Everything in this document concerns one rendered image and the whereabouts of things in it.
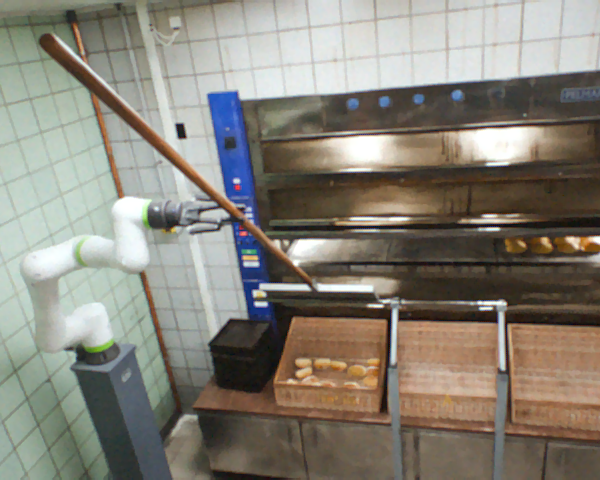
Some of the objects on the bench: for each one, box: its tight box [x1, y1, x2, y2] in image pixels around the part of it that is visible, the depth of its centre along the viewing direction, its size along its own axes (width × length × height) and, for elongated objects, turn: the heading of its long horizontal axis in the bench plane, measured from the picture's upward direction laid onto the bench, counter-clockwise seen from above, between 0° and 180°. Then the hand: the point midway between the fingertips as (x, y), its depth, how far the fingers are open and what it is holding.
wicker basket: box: [273, 317, 388, 414], centre depth 295 cm, size 49×56×28 cm
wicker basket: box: [507, 323, 600, 433], centre depth 264 cm, size 49×56×28 cm
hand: (234, 213), depth 158 cm, fingers closed on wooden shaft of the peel, 3 cm apart
